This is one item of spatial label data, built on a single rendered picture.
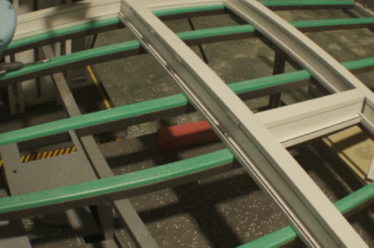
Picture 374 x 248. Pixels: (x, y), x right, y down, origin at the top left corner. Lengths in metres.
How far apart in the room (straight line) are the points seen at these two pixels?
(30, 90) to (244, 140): 1.37
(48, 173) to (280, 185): 0.49
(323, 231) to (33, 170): 0.64
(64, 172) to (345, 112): 0.73
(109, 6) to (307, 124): 0.88
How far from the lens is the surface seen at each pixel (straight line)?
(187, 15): 1.86
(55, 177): 1.07
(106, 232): 1.29
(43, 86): 2.29
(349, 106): 1.30
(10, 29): 0.79
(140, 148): 1.57
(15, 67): 1.47
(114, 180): 1.04
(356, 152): 1.62
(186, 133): 1.57
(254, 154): 1.08
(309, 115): 1.19
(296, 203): 0.97
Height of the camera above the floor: 1.55
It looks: 33 degrees down
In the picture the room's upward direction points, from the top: 3 degrees clockwise
